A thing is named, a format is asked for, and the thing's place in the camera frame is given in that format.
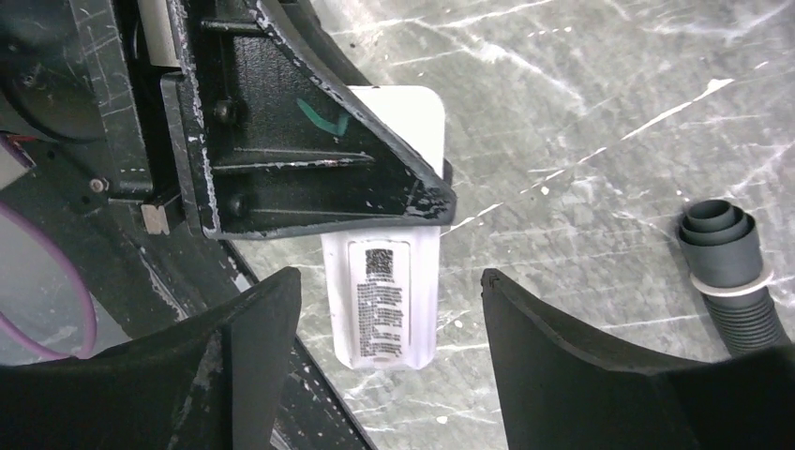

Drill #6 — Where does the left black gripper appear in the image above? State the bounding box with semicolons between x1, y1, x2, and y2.
70;1;457;240

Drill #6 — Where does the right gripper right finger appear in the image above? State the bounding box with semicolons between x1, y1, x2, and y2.
481;268;794;449

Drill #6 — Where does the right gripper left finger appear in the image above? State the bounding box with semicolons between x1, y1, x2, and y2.
1;267;301;449

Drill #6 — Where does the white remote control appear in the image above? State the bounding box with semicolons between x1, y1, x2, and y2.
322;85;445;370

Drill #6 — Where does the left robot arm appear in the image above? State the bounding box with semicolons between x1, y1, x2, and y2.
1;1;457;240

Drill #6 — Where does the black corrugated hose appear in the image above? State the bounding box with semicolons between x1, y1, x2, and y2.
677;200;793;358

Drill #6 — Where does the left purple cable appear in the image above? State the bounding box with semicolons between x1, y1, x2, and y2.
0;133;98;363

